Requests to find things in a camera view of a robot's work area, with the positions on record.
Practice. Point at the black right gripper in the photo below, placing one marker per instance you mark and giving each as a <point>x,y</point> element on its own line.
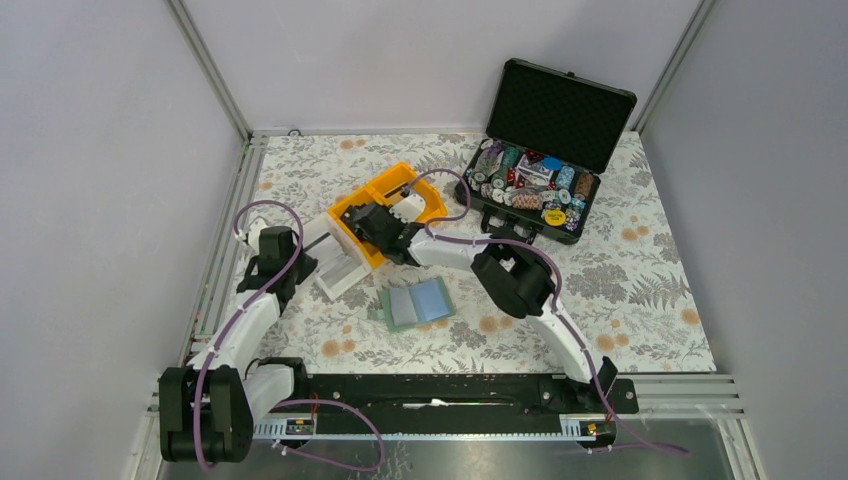
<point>404,223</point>

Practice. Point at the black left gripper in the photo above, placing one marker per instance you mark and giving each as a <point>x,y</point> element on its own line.
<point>307,265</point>

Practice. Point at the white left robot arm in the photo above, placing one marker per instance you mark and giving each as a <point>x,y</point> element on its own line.
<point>208,408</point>

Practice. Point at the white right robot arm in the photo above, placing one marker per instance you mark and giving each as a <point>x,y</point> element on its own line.
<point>521,280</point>

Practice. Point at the yellow double storage bin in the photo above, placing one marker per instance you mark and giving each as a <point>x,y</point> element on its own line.
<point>386,190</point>

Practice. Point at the white storage bin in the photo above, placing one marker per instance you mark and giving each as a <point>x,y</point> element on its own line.
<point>340,263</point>

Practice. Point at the orange poker chip stack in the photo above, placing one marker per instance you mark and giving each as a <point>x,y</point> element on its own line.
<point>525,200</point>

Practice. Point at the yellow big blind chip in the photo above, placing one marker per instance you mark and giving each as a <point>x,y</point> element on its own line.
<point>554,217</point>

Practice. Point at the black poker chip case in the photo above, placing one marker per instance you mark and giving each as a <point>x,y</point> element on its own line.
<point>550,132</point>

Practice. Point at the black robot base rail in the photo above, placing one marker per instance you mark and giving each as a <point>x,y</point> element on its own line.
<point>449,406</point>

